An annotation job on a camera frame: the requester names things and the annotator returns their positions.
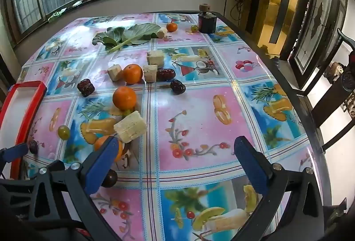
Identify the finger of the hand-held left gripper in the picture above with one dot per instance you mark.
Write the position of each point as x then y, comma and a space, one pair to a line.
14, 153

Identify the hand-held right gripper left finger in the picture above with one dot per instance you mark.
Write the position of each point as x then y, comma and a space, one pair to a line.
102, 163

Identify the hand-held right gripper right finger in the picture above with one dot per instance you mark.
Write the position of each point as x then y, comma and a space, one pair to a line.
252, 166

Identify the dark round plum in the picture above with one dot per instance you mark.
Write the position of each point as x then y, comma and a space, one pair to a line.
110, 177

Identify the large orange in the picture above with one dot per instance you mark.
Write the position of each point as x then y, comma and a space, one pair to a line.
100, 144
132, 74
124, 98

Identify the dark purple grape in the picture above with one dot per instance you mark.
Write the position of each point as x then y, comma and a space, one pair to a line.
33, 146

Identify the red-rimmed white tray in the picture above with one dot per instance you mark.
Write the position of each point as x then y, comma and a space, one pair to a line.
26, 119

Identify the green grape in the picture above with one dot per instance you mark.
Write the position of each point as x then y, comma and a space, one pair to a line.
63, 131
194, 28

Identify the red date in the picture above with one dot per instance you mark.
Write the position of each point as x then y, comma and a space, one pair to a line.
177, 86
166, 74
86, 87

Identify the dark wooden chair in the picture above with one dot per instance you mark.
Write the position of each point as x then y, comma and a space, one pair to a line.
327, 108

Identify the small green leaf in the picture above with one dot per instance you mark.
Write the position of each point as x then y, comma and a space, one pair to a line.
106, 36

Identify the large green leaf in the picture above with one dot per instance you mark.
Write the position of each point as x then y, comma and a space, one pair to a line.
138, 31

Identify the green cloth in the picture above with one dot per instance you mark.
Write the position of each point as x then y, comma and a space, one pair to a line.
56, 15

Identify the black jar with cork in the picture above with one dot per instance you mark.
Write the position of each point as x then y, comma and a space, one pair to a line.
207, 22

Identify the small mandarin orange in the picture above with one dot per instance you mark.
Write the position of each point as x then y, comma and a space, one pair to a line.
171, 27

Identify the stained glass door panel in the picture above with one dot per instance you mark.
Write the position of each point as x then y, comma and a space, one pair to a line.
316, 19

